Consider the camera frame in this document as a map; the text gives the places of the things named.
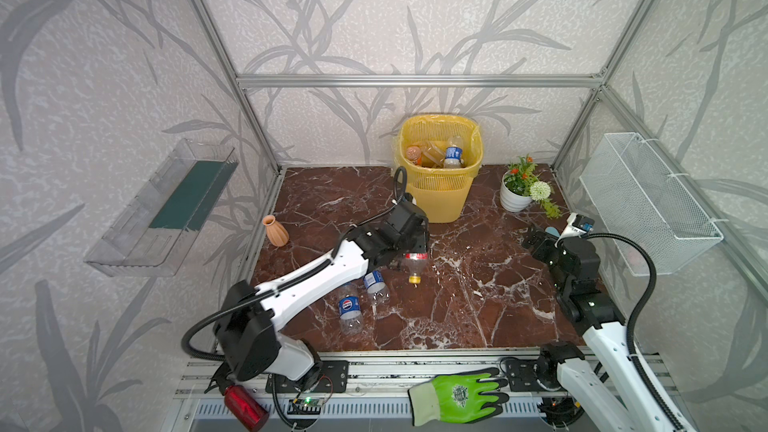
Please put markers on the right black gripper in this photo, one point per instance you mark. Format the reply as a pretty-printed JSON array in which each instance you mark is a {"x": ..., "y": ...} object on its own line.
[{"x": 541, "y": 240}]

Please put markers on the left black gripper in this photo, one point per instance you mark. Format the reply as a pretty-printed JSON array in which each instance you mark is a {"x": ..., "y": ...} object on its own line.
[{"x": 414, "y": 246}]

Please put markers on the clear bottle red label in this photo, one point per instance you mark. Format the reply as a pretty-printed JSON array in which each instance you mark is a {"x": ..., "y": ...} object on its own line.
[{"x": 415, "y": 263}]

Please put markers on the pepsi bottle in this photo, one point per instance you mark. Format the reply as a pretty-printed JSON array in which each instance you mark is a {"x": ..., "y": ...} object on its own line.
[
  {"x": 454, "y": 151},
  {"x": 376, "y": 288},
  {"x": 350, "y": 314}
]

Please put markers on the orange cap white bottle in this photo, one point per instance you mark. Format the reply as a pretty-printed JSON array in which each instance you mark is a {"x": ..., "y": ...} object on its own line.
[{"x": 414, "y": 155}]

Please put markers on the yellow red label bottle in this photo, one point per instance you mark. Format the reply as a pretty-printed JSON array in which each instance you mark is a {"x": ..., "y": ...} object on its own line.
[{"x": 432, "y": 155}]

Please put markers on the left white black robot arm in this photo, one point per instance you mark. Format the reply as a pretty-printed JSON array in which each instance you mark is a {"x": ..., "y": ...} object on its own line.
[{"x": 245, "y": 334}]

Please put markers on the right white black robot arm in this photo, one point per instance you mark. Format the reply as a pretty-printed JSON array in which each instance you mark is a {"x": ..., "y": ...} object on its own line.
[{"x": 635, "y": 400}]

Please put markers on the yellow ribbed waste bin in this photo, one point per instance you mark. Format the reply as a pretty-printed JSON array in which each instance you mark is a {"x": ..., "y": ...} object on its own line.
[{"x": 440, "y": 206}]

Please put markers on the yellow plastic bin liner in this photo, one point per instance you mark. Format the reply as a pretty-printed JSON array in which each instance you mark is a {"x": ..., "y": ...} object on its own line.
[{"x": 440, "y": 129}]

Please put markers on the white pot with flowers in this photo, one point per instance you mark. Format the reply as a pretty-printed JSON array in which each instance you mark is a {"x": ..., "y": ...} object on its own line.
[{"x": 521, "y": 186}]

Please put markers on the small peach ribbed vase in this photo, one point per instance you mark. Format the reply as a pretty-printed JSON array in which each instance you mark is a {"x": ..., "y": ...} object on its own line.
[{"x": 276, "y": 233}]

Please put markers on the green and black work glove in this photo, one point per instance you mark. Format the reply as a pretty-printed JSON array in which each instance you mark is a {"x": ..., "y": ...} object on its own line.
[{"x": 462, "y": 398}]

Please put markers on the green circuit board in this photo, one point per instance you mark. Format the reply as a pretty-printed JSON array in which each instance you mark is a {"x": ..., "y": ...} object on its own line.
[{"x": 309, "y": 405}]

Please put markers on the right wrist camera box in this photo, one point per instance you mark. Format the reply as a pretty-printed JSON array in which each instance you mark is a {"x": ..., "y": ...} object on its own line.
[{"x": 577, "y": 225}]

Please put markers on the white wire mesh basket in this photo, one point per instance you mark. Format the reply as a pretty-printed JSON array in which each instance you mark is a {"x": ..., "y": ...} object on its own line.
[{"x": 639, "y": 197}]

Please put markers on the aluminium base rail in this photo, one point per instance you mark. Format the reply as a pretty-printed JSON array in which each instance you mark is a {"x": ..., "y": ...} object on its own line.
[{"x": 391, "y": 372}]

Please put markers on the clear acrylic wall shelf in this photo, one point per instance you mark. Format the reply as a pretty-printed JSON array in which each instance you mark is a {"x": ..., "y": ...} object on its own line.
[{"x": 159, "y": 226}]

